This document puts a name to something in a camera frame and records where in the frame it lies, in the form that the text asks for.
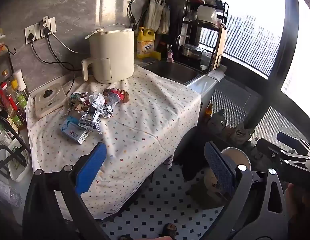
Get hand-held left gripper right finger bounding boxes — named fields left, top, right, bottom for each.
left=204, top=141, right=290, bottom=240

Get small foil wrapper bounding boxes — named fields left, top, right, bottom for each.
left=70, top=92, right=89, bottom=103

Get small pink bottle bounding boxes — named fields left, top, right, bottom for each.
left=165, top=44, right=175, bottom=63

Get white window blind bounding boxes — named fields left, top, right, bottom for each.
left=198, top=12, right=283, bottom=78
left=255, top=105, right=303, bottom=140

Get white power cable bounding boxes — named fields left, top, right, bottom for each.
left=44, top=17, right=79, bottom=53

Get white wall sockets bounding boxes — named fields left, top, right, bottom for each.
left=24, top=16, right=57, bottom=45

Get blue white cardboard box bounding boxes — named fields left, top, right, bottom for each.
left=59, top=116, right=90, bottom=145

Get small white kitchen scale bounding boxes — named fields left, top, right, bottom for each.
left=35, top=83, right=67, bottom=118

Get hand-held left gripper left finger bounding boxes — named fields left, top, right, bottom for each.
left=22, top=142, right=112, bottom=240

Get white laundry detergent bottle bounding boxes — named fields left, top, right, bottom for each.
left=210, top=109, right=232, bottom=133

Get cream air fryer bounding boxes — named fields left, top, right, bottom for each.
left=81, top=24, right=135, bottom=84

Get white counter cloth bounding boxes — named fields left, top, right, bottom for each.
left=206, top=69, right=225, bottom=82

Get yellow detergent bottle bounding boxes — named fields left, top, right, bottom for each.
left=137, top=27, right=156, bottom=60

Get white bowl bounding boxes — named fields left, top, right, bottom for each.
left=197, top=5, right=218, bottom=22

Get row of condiment bottles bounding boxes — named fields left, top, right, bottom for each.
left=0, top=69, right=30, bottom=135

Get black hanging cable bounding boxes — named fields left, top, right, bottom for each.
left=127, top=0, right=150, bottom=29

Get floral print tablecloth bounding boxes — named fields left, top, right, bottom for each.
left=26, top=64, right=201, bottom=220

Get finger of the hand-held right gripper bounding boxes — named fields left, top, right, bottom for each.
left=256, top=138, right=290, bottom=164
left=277, top=132, right=310, bottom=155

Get hanging plastic bags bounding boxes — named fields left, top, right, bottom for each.
left=145, top=0, right=170, bottom=34

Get red white wrapper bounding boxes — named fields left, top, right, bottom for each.
left=103, top=88, right=123, bottom=105

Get person's foot in black sandal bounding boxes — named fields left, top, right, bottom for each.
left=161, top=224, right=178, bottom=240

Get grey cabinet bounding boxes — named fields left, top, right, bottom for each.
left=186, top=74, right=253, bottom=120

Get black dish rack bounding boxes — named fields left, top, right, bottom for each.
left=176, top=0, right=229, bottom=72

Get large wooden cutting board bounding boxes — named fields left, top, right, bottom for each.
left=210, top=23, right=228, bottom=70

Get silver foil packet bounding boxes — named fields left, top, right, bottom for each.
left=79, top=94, right=113, bottom=133

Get black power cable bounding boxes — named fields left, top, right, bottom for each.
left=42, top=27, right=77, bottom=93
left=27, top=32, right=75, bottom=70

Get steel sink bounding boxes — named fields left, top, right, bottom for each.
left=142, top=61, right=204, bottom=85

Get person's right hand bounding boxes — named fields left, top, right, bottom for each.
left=285, top=182, right=310, bottom=229

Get green white detergent bag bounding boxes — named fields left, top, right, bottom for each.
left=230, top=124, right=253, bottom=143

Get steel pot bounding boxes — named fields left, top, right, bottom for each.
left=179, top=44, right=203, bottom=58

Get white round trash bin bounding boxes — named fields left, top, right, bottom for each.
left=203, top=147, right=252, bottom=200

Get white plastic container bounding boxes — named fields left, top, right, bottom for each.
left=5, top=135, right=30, bottom=182

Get black wire rack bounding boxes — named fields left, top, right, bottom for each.
left=0, top=44, right=33, bottom=180

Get brown paper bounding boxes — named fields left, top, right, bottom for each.
left=67, top=97, right=89, bottom=113

